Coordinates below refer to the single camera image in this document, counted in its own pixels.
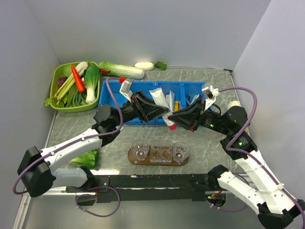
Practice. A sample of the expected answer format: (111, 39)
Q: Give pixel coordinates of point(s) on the brown wooden oval tray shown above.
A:
(147, 162)

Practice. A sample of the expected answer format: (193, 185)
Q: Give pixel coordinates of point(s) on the yellow baby cabbage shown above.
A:
(234, 103)

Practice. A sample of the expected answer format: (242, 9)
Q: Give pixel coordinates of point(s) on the aluminium rail frame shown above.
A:
(25, 203)

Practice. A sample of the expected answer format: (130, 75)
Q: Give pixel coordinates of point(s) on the white red toothpaste tube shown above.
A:
(159, 99)

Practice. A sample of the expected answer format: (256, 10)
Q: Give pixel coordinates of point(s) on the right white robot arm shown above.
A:
(275, 208)

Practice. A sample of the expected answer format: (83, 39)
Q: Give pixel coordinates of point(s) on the yellow cap small tube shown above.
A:
(177, 106)

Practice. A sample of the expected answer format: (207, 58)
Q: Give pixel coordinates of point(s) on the clear square organizer tray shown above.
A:
(161, 151)

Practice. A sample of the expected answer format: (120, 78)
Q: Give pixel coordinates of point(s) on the white toothpaste tube blue cap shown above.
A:
(171, 100)

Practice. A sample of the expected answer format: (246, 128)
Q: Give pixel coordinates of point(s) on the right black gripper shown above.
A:
(188, 120)

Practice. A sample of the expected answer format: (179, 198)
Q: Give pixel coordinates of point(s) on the white radish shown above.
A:
(148, 66)

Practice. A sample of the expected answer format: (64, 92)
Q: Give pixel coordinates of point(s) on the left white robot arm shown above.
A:
(40, 170)

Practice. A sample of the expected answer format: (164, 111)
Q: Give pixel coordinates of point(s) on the right blue storage bin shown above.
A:
(181, 90)

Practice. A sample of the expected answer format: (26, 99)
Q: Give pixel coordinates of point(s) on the orange carrot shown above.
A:
(78, 81)

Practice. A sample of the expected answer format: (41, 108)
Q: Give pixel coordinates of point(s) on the white green leek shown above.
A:
(67, 71)

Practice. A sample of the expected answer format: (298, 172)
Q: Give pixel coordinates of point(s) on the red chili pepper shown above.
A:
(104, 71)

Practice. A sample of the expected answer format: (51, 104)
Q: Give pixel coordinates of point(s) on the green plastic basket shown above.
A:
(51, 101)

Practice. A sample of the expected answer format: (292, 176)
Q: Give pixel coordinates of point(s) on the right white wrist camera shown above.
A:
(210, 94)

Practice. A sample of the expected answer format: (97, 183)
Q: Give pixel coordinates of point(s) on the green lettuce head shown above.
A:
(88, 159)

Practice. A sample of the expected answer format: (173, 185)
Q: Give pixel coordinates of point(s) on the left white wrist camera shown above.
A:
(125, 87)

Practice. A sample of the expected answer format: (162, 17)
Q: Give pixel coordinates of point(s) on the napa cabbage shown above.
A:
(119, 70)

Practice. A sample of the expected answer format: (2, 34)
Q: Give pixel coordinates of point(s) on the black base frame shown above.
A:
(195, 187)

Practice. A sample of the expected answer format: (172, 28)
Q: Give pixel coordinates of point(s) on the green bean bunch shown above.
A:
(72, 98)

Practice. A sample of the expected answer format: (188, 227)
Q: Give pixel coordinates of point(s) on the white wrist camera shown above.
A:
(210, 94)
(125, 87)

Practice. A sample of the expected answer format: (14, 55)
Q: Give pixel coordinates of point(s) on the bok choy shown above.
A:
(91, 81)

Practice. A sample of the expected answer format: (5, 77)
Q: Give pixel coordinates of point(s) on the white blue toothbrush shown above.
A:
(192, 98)

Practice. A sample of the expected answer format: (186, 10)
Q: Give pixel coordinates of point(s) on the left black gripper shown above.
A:
(145, 108)

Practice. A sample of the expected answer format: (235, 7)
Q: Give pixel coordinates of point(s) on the purple onion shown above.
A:
(61, 81)

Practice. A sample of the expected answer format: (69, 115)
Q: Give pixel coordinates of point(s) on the clear plastic cup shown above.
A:
(140, 149)
(180, 152)

